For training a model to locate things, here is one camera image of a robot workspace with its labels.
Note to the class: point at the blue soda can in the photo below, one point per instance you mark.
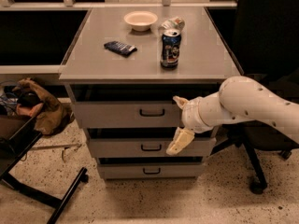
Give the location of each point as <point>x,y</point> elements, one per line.
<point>171,39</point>

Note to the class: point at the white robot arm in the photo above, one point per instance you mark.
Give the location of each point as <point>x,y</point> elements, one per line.
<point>239,99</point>

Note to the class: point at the white bowl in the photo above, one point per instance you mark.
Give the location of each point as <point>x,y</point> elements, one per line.
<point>140,21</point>

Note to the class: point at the grey drawer cabinet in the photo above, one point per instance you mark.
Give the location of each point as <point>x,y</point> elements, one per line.
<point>95,74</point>

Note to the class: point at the black office chair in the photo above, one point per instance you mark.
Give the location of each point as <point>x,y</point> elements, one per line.
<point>263,36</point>

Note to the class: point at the crumpled silver snack bag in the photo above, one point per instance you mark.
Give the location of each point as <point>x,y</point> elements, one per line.
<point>172,23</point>

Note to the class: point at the brown cloth bag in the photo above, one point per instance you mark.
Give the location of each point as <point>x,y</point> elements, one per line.
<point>36,102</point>

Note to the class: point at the grey middle drawer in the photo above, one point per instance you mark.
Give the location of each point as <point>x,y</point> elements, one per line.
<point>146,147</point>

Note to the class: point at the dark blue snack packet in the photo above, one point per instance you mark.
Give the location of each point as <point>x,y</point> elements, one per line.
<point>120,48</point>

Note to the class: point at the grey top drawer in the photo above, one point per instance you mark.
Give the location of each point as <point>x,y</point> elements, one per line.
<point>127,114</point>

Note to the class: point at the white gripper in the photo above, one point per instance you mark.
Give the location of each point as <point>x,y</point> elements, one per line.
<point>191,115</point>

